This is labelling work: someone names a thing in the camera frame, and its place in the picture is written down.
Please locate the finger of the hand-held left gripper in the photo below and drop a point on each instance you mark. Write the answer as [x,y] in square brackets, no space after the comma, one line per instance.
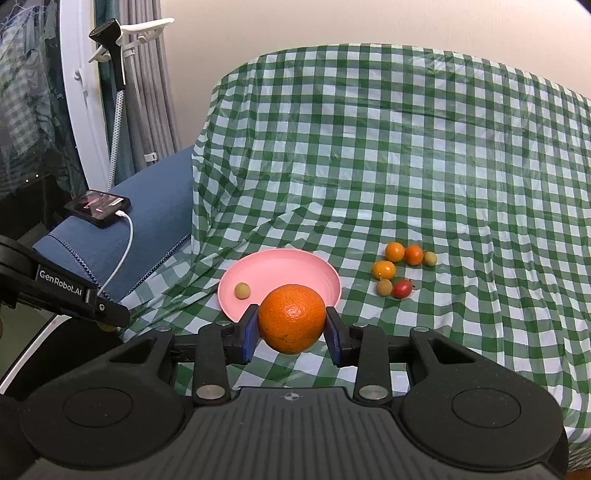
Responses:
[113,311]

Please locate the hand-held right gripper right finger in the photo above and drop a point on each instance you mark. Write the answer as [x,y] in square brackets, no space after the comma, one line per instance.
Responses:
[333,339]

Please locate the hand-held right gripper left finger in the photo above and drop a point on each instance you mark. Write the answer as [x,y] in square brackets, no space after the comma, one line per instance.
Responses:
[249,334]

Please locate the small green fruit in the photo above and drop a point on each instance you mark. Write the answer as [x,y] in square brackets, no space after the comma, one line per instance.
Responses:
[242,290]
[384,287]

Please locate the large orange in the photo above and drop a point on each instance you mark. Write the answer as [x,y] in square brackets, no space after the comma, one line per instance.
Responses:
[292,319]

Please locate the pink plate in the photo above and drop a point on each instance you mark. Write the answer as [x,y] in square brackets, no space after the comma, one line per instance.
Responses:
[286,270]

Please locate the small red tomato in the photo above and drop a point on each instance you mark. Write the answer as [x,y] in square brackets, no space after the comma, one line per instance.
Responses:
[402,289]

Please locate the small orange tomato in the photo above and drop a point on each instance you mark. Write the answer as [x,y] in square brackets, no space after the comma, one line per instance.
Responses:
[395,251]
[413,254]
[384,270]

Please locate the yellow-brown tomato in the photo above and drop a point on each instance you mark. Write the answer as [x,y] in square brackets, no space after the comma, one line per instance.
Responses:
[430,258]

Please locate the black cabinet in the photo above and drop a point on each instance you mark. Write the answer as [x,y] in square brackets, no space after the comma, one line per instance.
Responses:
[27,207]

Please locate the black smartphone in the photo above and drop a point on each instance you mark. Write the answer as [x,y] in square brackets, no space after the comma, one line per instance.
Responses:
[97,205]

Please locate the green white checked cloth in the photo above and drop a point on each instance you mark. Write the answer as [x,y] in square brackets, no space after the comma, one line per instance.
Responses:
[369,161]

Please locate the white framed mirror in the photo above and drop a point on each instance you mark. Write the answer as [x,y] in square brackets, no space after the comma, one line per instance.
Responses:
[81,92]

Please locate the grey curtain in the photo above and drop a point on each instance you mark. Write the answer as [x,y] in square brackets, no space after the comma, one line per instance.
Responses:
[147,101]

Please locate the white plastic hanger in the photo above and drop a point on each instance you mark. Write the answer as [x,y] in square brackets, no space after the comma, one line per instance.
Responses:
[147,25]

